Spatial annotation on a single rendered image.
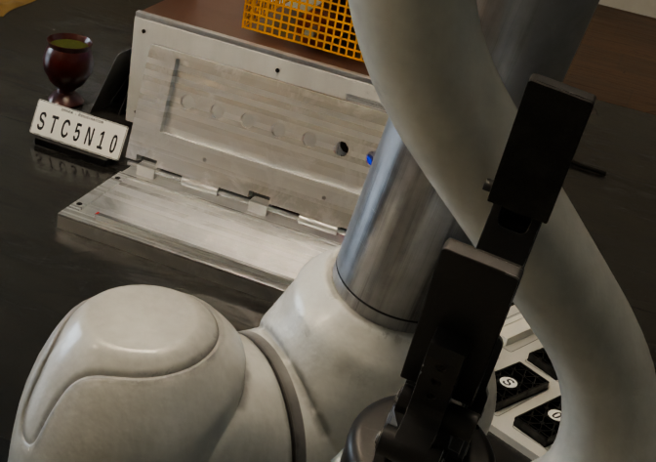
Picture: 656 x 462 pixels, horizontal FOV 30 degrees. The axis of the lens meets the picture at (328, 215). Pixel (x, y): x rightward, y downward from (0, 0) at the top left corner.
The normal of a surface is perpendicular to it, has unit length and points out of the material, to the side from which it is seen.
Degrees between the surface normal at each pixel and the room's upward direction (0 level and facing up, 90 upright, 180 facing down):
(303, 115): 74
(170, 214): 0
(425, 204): 95
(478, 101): 70
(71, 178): 0
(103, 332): 0
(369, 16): 99
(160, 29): 90
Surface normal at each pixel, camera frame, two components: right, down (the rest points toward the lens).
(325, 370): -0.42, 0.09
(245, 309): 0.15, -0.88
